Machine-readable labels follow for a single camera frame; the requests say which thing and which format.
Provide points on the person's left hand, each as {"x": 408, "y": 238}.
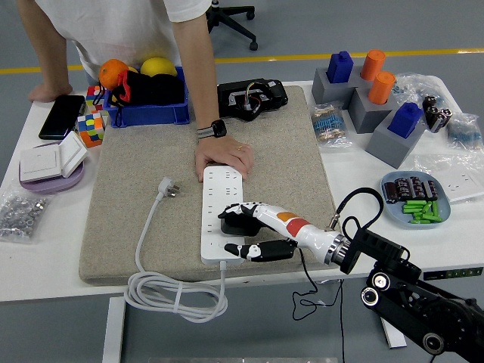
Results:
{"x": 221, "y": 151}

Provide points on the person's right hand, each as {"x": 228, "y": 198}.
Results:
{"x": 49, "y": 92}

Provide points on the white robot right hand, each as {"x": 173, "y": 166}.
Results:
{"x": 302, "y": 230}

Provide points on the white power strip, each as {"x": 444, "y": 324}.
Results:
{"x": 223, "y": 189}

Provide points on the black plug adapter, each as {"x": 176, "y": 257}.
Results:
{"x": 236, "y": 227}

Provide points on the person's left forearm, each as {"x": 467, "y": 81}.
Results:
{"x": 196, "y": 75}

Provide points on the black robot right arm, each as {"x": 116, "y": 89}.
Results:
{"x": 416, "y": 298}

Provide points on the person's right forearm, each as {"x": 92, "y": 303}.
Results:
{"x": 47, "y": 45}

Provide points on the black wrist watch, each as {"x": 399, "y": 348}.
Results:
{"x": 215, "y": 129}

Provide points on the black smartphone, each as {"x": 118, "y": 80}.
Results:
{"x": 62, "y": 117}

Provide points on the small colourful puzzle cube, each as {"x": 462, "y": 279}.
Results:
{"x": 92, "y": 96}

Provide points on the large colourful puzzle cube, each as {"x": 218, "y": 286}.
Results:
{"x": 90, "y": 130}

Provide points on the orange fruit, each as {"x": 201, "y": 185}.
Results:
{"x": 111, "y": 73}

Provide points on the grey-brown mat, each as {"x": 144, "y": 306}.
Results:
{"x": 151, "y": 151}

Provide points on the black opened electronic device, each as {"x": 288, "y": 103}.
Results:
{"x": 268, "y": 98}

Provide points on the blue plastic bin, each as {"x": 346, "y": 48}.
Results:
{"x": 151, "y": 113}

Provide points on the purple plate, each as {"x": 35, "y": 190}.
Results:
{"x": 49, "y": 186}

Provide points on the blue-grey plate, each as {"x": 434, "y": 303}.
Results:
{"x": 397, "y": 215}

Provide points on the dark brown capacitor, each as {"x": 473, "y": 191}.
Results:
{"x": 431, "y": 190}
{"x": 391, "y": 193}
{"x": 403, "y": 188}
{"x": 417, "y": 187}

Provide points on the person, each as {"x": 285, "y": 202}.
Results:
{"x": 121, "y": 26}

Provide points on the yellow lemon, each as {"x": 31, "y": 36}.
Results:
{"x": 159, "y": 67}

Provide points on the bag of striped resistors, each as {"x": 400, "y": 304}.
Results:
{"x": 329, "y": 123}

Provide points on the grey block holder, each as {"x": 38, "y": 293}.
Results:
{"x": 321, "y": 89}
{"x": 365, "y": 113}
{"x": 385, "y": 145}

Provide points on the green cylindrical cells pile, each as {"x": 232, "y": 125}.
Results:
{"x": 423, "y": 211}

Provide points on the bag of metal nuts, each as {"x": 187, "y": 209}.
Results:
{"x": 19, "y": 215}

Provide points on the white table leg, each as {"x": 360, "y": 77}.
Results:
{"x": 113, "y": 332}
{"x": 395, "y": 338}

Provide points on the blue square peg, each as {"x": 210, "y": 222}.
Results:
{"x": 340, "y": 68}
{"x": 405, "y": 121}

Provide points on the clear plastic bag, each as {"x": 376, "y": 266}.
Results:
{"x": 435, "y": 162}

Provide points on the black desk control panel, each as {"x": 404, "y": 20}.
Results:
{"x": 453, "y": 273}

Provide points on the orange cylinder peg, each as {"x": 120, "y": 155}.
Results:
{"x": 382, "y": 88}
{"x": 373, "y": 65}

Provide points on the clear bag of small parts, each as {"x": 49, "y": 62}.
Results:
{"x": 416, "y": 89}

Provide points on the bag of blue resistors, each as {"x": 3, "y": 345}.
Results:
{"x": 464, "y": 132}

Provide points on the white wall switch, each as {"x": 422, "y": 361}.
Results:
{"x": 73, "y": 153}
{"x": 39, "y": 162}

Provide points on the white wall socket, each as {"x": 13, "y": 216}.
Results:
{"x": 463, "y": 187}

